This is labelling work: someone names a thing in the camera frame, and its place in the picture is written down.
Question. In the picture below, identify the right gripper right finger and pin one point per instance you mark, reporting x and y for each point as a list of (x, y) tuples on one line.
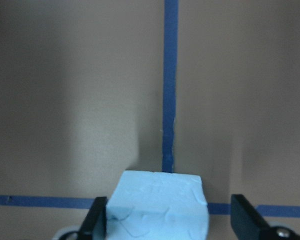
[(248, 224)]

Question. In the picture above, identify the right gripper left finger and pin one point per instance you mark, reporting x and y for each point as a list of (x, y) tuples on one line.
[(94, 226)]

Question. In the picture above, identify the light blue block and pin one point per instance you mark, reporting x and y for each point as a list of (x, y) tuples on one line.
[(148, 205)]

